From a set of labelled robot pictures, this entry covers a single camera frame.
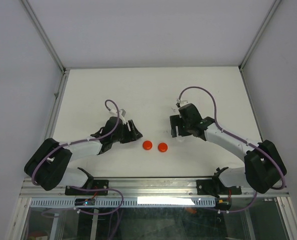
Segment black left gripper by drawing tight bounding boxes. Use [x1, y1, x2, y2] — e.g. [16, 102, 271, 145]
[111, 119, 142, 144]

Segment orange earbud case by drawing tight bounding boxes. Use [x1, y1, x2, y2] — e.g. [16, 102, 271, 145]
[142, 140, 153, 151]
[157, 142, 168, 153]

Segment white earbud case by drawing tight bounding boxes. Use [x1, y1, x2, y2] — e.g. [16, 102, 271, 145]
[175, 136, 185, 143]

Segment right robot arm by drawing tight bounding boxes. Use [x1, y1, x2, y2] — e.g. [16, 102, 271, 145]
[169, 103, 287, 196]

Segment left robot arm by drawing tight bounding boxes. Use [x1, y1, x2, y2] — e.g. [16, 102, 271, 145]
[24, 116, 143, 194]

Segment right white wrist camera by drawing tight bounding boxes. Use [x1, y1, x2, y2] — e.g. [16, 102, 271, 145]
[175, 98, 189, 108]

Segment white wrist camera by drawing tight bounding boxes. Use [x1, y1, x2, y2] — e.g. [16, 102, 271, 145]
[109, 108, 127, 125]
[175, 98, 189, 108]

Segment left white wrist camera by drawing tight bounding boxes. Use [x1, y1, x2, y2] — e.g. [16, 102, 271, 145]
[109, 108, 127, 125]

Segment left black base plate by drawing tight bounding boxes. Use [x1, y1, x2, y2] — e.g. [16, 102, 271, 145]
[64, 179, 109, 196]

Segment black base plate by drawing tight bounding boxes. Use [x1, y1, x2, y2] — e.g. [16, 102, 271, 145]
[196, 178, 242, 198]
[64, 179, 109, 196]

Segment aluminium mounting rail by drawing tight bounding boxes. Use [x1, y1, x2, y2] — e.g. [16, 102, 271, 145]
[18, 176, 288, 199]

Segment white slotted cable duct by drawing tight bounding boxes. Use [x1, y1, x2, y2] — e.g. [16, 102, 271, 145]
[30, 196, 216, 208]

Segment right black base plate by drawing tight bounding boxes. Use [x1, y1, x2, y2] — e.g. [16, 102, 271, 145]
[196, 178, 242, 198]

